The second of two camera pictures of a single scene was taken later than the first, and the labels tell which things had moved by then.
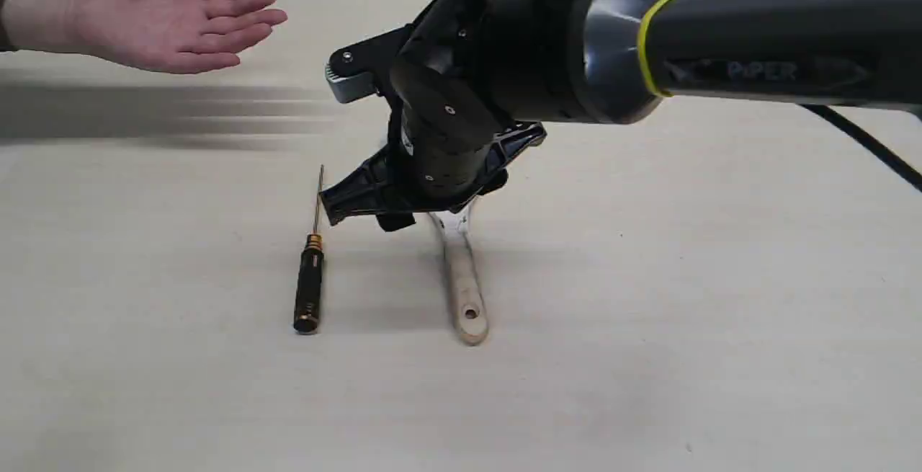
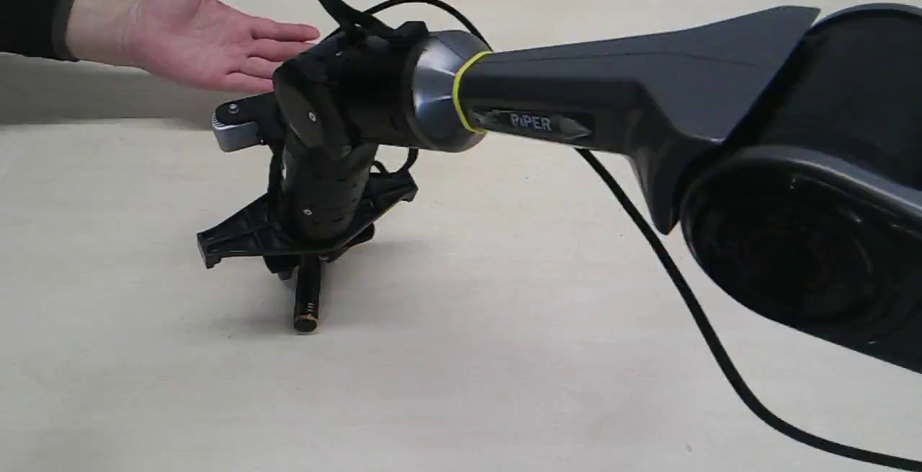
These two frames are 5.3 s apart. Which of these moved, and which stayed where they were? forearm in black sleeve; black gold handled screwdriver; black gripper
Moved: black gripper
Stayed: black gold handled screwdriver; forearm in black sleeve
